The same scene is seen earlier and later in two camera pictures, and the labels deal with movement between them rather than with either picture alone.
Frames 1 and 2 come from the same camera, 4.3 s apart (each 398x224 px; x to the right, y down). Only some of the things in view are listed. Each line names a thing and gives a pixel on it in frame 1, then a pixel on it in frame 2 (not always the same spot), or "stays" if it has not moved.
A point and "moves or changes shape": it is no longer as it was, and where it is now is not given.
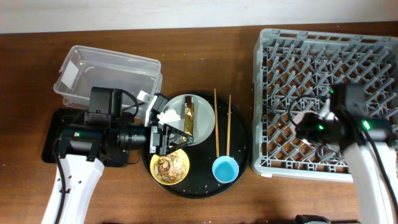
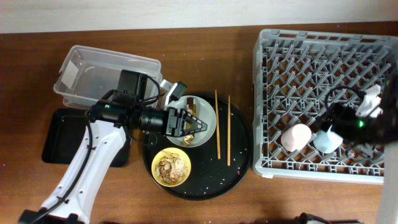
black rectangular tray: (60, 119) stays
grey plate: (204, 116) stays
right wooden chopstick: (229, 127) stays
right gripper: (305, 127) to (344, 112)
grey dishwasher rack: (293, 72) stays
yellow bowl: (170, 169) stays
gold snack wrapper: (188, 115) stays
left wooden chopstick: (216, 131) stays
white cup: (298, 119) to (295, 137)
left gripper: (161, 146) to (175, 124)
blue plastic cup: (225, 169) moves or changes shape
